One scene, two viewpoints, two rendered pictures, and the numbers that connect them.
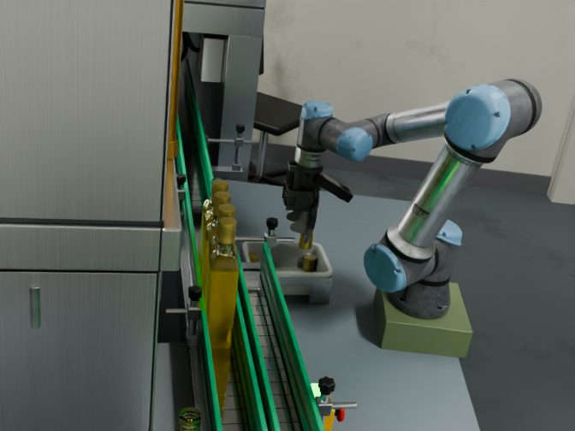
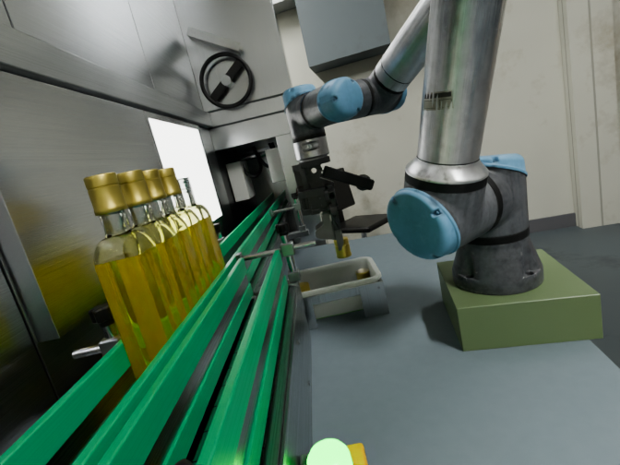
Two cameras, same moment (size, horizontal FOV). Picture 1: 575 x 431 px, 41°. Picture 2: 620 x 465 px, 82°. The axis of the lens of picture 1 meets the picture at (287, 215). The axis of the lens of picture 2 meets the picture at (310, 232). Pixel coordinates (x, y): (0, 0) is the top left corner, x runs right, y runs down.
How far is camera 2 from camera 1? 120 cm
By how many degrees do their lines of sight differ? 21
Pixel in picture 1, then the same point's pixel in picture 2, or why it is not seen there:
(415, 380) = (535, 391)
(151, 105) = not seen: outside the picture
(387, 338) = (467, 333)
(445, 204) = (472, 61)
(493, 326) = not seen: hidden behind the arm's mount
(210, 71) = (277, 172)
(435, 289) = (512, 246)
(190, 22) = (244, 136)
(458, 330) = (574, 296)
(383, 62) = not seen: hidden behind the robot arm
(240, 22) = (280, 125)
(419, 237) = (451, 146)
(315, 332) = (371, 348)
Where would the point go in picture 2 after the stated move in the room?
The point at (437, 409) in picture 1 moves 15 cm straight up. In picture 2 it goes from (605, 444) to (597, 322)
